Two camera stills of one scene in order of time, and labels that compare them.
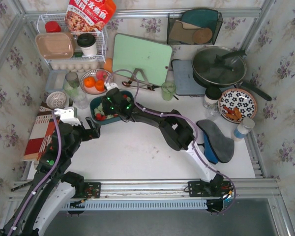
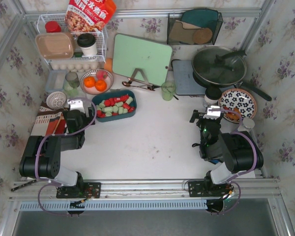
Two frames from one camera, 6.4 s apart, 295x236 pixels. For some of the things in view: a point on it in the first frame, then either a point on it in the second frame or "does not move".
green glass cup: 168,89 does not move
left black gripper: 89,130 to 72,118
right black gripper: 108,103 to 201,122
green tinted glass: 71,86 does not move
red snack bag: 88,15 does not move
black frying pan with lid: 223,66 does not move
